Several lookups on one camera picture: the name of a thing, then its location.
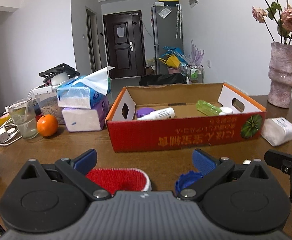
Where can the metal trolley with bottles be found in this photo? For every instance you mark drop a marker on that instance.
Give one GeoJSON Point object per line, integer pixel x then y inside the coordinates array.
{"type": "Point", "coordinates": [195, 73]}

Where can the blue plastic bottle cap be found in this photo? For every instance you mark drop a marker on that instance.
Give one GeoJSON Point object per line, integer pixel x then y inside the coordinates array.
{"type": "Point", "coordinates": [185, 180]}

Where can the blue tissue pack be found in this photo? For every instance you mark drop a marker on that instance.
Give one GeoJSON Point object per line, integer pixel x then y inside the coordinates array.
{"type": "Point", "coordinates": [84, 92]}

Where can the black bag on chair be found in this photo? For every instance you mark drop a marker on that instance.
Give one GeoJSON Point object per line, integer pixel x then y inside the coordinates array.
{"type": "Point", "coordinates": [162, 79]}

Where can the purple object in box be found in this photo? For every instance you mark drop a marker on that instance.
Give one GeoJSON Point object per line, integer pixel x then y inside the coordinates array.
{"type": "Point", "coordinates": [143, 111]}

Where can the white spray bottle green label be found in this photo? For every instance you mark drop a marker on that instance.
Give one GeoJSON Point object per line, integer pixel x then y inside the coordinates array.
{"type": "Point", "coordinates": [162, 114]}

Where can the red orange cardboard box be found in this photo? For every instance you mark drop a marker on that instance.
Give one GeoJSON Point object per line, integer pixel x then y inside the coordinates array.
{"type": "Point", "coordinates": [189, 127]}

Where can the grey refrigerator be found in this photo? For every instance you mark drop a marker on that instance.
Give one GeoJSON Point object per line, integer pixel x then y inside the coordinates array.
{"type": "Point", "coordinates": [164, 33]}

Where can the small white tissue packet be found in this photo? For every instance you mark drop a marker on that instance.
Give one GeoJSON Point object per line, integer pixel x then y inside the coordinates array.
{"type": "Point", "coordinates": [277, 131]}

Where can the clear lidded food container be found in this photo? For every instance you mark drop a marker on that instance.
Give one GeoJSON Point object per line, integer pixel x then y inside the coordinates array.
{"type": "Point", "coordinates": [46, 97]}

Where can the clear drinking glass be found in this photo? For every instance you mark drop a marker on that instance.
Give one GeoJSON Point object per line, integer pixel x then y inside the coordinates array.
{"type": "Point", "coordinates": [23, 115]}

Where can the purple white tissue pack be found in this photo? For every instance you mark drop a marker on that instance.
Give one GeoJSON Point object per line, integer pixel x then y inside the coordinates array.
{"type": "Point", "coordinates": [86, 120]}

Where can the red white lint brush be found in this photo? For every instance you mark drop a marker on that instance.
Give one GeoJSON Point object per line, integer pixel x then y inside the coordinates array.
{"type": "Point", "coordinates": [120, 179]}

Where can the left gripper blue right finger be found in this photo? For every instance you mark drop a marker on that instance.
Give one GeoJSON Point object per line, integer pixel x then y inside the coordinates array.
{"type": "Point", "coordinates": [204, 162]}

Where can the green transparent bottle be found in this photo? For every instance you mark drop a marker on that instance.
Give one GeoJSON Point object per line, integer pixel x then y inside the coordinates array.
{"type": "Point", "coordinates": [207, 108]}

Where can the dark brown entrance door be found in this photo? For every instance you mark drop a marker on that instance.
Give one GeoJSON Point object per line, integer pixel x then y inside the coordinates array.
{"type": "Point", "coordinates": [125, 44]}

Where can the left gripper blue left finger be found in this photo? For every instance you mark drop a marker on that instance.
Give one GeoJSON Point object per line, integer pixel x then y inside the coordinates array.
{"type": "Point", "coordinates": [85, 162]}

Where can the orange fruit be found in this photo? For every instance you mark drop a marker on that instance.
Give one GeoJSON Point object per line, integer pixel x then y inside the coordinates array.
{"type": "Point", "coordinates": [47, 125]}

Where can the pink textured ceramic vase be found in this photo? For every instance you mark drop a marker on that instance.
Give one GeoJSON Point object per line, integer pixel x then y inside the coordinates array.
{"type": "Point", "coordinates": [280, 74]}

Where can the white charger with cable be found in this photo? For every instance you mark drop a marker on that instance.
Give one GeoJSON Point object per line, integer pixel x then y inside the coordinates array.
{"type": "Point", "coordinates": [8, 135]}

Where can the black headset on container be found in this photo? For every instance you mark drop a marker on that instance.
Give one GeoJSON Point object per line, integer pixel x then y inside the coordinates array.
{"type": "Point", "coordinates": [58, 74]}

